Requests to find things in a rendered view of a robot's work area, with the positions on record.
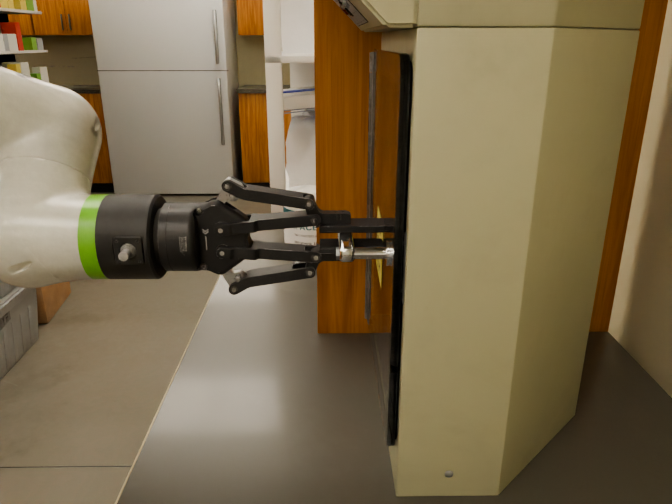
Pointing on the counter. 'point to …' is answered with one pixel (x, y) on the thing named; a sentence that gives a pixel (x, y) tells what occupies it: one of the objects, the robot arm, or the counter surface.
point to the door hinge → (369, 146)
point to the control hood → (387, 14)
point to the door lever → (346, 252)
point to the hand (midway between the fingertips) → (351, 235)
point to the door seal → (404, 233)
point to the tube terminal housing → (503, 227)
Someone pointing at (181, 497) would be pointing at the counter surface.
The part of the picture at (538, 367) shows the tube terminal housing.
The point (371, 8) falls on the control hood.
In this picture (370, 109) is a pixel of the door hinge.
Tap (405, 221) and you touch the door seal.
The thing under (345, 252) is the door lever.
